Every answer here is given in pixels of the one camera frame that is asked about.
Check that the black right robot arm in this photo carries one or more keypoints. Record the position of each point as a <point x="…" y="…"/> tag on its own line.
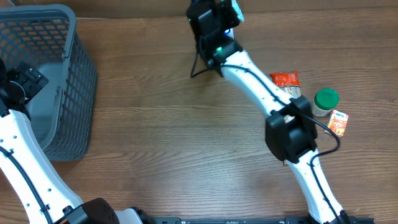
<point x="225" y="56"/>

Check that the small orange snack packet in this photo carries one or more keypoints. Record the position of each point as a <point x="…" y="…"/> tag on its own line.
<point x="337" y="122"/>

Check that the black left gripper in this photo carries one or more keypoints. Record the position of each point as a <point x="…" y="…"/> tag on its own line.
<point x="34" y="80"/>

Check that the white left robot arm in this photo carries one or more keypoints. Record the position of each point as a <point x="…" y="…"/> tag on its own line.
<point x="44" y="195"/>

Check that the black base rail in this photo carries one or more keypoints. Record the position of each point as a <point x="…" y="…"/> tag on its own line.
<point x="286" y="220"/>

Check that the orange spaghetti package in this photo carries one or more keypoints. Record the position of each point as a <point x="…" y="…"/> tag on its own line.
<point x="287" y="82"/>

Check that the green lid jar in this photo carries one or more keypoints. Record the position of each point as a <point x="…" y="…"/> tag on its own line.
<point x="325" y="101"/>

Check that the teal snack packet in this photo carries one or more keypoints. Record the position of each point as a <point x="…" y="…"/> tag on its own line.
<point x="238" y="10"/>

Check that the grey plastic basket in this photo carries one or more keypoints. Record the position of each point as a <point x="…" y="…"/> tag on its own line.
<point x="45" y="38"/>

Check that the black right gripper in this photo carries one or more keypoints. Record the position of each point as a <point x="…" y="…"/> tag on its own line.
<point x="221" y="6"/>

